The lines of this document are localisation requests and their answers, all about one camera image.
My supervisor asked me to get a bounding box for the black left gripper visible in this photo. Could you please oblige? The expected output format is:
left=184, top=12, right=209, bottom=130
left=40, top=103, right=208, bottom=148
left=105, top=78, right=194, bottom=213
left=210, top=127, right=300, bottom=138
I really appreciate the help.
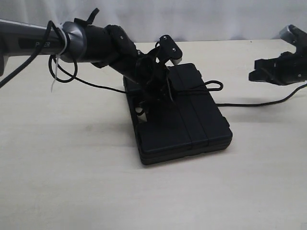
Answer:
left=115, top=48, right=175, bottom=120

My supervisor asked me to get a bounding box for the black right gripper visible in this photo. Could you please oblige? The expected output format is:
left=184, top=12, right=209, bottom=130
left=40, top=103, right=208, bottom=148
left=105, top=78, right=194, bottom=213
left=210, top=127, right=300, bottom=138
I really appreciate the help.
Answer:
left=248, top=25, right=307, bottom=86

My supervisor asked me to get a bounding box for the black plastic carry case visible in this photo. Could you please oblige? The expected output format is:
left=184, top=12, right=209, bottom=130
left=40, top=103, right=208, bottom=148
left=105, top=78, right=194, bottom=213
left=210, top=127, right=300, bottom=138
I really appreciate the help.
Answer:
left=123, top=78, right=233, bottom=165

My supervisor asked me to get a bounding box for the black cord with loop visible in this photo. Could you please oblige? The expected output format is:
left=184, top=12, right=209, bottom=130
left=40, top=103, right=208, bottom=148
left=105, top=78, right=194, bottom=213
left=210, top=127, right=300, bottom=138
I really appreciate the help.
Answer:
left=127, top=80, right=307, bottom=108

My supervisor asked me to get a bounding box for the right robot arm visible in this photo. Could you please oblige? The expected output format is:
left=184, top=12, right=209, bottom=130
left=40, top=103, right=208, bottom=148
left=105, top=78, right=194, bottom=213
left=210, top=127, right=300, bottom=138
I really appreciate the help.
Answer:
left=248, top=24, right=307, bottom=86

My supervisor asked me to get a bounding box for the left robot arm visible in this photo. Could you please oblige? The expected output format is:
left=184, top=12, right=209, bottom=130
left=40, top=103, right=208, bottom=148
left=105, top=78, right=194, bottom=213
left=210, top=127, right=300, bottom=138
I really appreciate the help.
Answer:
left=0, top=19, right=175, bottom=111

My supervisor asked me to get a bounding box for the white backdrop curtain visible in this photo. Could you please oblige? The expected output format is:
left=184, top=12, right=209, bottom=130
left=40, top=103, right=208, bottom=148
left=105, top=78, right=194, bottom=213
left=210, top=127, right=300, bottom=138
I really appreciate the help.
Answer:
left=0, top=0, right=307, bottom=42

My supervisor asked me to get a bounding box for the white zip tie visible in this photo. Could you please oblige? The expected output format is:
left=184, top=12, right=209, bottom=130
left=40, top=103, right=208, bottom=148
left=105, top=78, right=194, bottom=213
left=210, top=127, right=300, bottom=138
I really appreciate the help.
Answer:
left=50, top=23, right=68, bottom=92

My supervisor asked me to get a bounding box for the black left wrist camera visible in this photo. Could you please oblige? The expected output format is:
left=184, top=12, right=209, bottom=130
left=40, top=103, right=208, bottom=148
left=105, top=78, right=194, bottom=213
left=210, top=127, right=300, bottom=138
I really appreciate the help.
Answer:
left=156, top=34, right=183, bottom=65

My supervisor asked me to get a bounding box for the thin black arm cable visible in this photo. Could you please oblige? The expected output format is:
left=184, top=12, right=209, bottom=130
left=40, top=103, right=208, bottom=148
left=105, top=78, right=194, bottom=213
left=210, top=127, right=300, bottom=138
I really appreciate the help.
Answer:
left=0, top=7, right=128, bottom=94

